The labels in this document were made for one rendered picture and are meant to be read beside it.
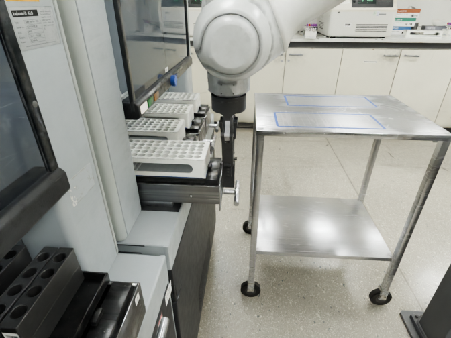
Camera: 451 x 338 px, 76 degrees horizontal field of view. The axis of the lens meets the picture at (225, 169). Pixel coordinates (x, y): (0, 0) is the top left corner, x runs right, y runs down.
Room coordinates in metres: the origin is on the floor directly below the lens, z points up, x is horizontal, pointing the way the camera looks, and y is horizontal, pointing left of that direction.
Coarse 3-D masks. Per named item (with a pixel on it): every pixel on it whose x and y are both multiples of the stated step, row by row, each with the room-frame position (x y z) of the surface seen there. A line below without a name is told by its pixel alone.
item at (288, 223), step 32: (256, 96) 1.25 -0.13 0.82; (288, 96) 1.25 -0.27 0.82; (320, 96) 1.25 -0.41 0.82; (352, 96) 1.25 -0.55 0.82; (384, 96) 1.25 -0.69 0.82; (256, 128) 0.87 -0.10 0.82; (288, 128) 0.87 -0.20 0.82; (320, 128) 0.87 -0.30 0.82; (352, 128) 0.87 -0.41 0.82; (384, 128) 0.87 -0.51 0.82; (416, 128) 0.87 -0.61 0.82; (256, 160) 0.86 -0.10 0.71; (256, 192) 0.86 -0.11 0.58; (256, 224) 0.86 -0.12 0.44; (288, 224) 1.04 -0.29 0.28; (320, 224) 1.04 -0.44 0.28; (352, 224) 1.04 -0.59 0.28; (320, 256) 0.85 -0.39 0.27; (352, 256) 0.85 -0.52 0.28; (384, 256) 0.84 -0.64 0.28; (256, 288) 0.86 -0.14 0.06; (384, 288) 0.82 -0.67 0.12
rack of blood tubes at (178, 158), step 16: (144, 144) 0.66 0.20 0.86; (160, 144) 0.65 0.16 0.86; (176, 144) 0.65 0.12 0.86; (192, 144) 0.65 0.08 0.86; (208, 144) 0.65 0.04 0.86; (144, 160) 0.58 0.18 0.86; (160, 160) 0.58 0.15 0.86; (176, 160) 0.58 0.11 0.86; (192, 160) 0.57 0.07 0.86; (208, 160) 0.63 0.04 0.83; (192, 176) 0.57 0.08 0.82
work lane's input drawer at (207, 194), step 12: (216, 168) 0.62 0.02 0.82; (144, 180) 0.58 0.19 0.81; (156, 180) 0.57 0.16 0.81; (168, 180) 0.57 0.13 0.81; (180, 180) 0.57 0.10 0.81; (192, 180) 0.57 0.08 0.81; (204, 180) 0.57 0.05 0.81; (216, 180) 0.56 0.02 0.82; (144, 192) 0.57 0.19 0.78; (156, 192) 0.56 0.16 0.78; (168, 192) 0.56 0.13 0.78; (180, 192) 0.56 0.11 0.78; (192, 192) 0.56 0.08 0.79; (204, 192) 0.55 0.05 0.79; (216, 192) 0.55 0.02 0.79; (228, 192) 0.61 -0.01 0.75
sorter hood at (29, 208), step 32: (0, 0) 0.30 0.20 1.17; (0, 32) 0.29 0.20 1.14; (0, 64) 0.28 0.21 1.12; (0, 96) 0.26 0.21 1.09; (32, 96) 0.30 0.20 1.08; (0, 128) 0.25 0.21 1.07; (32, 128) 0.29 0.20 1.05; (0, 160) 0.24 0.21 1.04; (32, 160) 0.27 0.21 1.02; (0, 192) 0.22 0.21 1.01; (32, 192) 0.25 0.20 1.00; (64, 192) 0.29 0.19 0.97; (0, 224) 0.20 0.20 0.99; (32, 224) 0.23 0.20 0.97; (0, 256) 0.19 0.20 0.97
